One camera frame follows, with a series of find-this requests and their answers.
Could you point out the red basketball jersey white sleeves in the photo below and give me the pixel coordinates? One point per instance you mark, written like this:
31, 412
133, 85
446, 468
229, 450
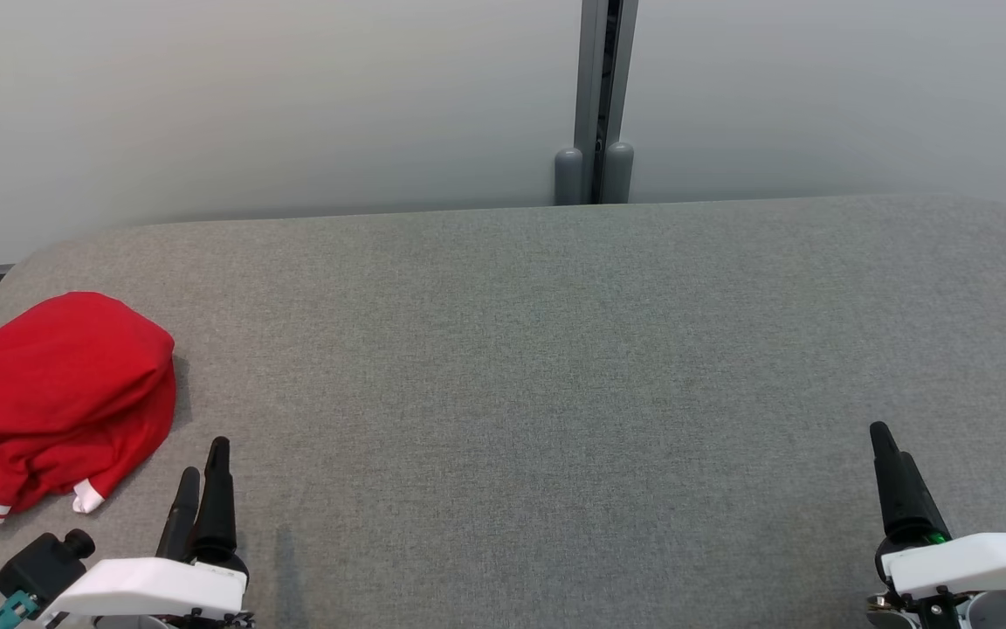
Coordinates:
31, 463

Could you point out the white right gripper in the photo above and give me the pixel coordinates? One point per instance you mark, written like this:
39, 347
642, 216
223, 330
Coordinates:
974, 563

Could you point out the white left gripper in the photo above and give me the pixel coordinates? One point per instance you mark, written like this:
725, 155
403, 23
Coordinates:
154, 590

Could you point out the teal left camera connector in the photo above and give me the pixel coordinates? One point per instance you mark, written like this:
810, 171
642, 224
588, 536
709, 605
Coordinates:
10, 610

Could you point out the grey rounded post foot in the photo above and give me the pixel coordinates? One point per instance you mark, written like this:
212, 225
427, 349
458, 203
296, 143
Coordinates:
618, 175
568, 179

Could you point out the grey metal partition post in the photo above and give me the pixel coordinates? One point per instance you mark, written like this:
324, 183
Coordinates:
590, 79

